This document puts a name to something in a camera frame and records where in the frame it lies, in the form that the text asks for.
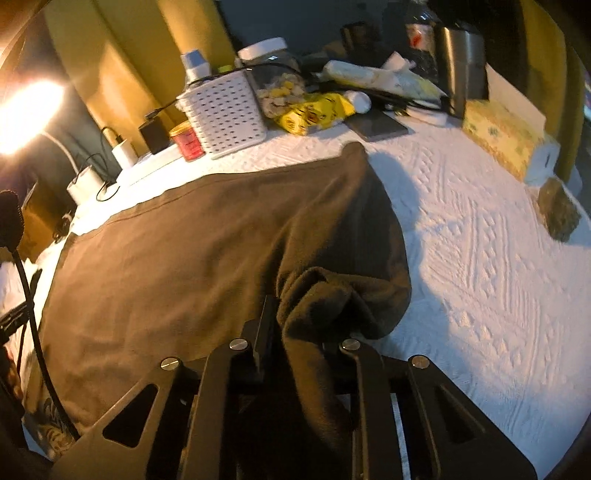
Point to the pale yellow wipes pack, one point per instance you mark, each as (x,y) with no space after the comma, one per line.
(383,78)

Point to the dark smartphone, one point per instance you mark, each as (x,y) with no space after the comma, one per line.
(376,127)

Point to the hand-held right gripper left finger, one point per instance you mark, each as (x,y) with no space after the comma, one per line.
(261,332)

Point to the white plastic bottle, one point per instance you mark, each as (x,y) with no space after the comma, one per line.
(196,64)

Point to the clear water bottle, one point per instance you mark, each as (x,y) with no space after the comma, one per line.
(420,41)

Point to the cardboard box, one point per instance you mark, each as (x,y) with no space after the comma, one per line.
(39,226)

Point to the yellow-green tissue box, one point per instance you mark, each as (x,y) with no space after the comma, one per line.
(503,129)

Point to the steel tumbler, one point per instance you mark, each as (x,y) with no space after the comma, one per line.
(461,69)

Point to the white charger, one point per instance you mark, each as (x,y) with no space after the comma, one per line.
(124,154)

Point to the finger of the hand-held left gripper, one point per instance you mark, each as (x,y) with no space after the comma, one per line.
(14,323)

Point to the white desk lamp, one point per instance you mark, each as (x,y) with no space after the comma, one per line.
(85,184)

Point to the brown t-shirt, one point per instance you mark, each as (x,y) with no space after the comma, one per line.
(184,258)

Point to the white power strip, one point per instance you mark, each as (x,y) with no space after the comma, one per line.
(152,162)

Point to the yellow snack bag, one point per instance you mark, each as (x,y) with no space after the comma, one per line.
(309,113)

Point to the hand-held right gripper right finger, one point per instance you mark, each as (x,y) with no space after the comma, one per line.
(364,369)

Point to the red tin can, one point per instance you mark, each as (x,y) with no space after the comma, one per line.
(187,145)

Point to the white cloth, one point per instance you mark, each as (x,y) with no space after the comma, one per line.
(11,281)

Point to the white flat device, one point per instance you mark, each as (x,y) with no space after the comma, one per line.
(431,117)

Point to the white perforated plastic basket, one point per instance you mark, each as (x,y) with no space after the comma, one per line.
(226,120)

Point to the glass jar with white lid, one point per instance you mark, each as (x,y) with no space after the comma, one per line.
(272,69)

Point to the white tube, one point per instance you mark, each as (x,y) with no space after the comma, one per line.
(360,101)

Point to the dark mug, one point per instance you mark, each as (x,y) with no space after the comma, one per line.
(353,39)

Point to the black charger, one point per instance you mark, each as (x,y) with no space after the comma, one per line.
(154,136)

